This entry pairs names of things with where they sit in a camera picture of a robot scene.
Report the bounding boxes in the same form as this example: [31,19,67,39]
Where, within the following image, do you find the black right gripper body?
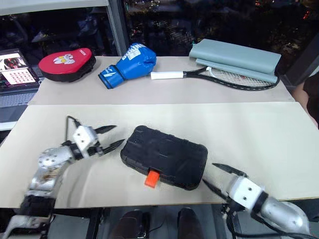
[224,193,240,215]

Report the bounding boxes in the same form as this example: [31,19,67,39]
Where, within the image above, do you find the orange tool case latch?
[144,169,160,188]

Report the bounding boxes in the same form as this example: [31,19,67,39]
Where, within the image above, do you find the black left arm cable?
[65,116,82,147]

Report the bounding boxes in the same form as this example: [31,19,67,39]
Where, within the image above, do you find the red boxing punch mitt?
[38,47,97,83]

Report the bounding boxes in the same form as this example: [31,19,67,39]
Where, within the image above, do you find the grey folded mat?
[188,38,282,83]

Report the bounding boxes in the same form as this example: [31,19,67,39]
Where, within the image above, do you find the black plastic tool case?
[120,125,209,191]

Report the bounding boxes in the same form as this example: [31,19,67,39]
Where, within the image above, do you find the blue boxing glove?
[97,42,157,90]

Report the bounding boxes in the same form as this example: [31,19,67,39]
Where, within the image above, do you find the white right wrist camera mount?
[228,175,266,209]

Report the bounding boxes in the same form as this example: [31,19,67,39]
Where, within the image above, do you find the open grey laptop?
[0,48,42,125]

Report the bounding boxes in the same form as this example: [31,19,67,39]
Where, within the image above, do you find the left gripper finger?
[102,138,125,153]
[94,125,118,134]

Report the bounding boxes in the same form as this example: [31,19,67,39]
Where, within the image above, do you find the person in dark clothing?
[291,74,319,125]

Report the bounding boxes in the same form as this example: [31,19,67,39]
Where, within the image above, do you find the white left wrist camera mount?
[72,125,99,158]

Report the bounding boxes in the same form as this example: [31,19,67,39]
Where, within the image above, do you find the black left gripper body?
[88,141,105,157]

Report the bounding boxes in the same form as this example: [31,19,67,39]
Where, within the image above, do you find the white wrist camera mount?
[72,125,99,158]
[228,175,266,209]

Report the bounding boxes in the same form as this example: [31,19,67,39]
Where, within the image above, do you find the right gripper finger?
[211,163,249,178]
[202,179,230,200]

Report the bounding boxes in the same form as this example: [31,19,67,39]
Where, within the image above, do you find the dark rounded shape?
[176,208,206,239]
[117,210,150,239]

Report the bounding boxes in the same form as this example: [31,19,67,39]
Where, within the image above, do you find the grey window frame post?
[108,0,130,57]

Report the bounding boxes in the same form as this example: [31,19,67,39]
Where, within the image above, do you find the black white tennis racket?
[150,66,280,91]

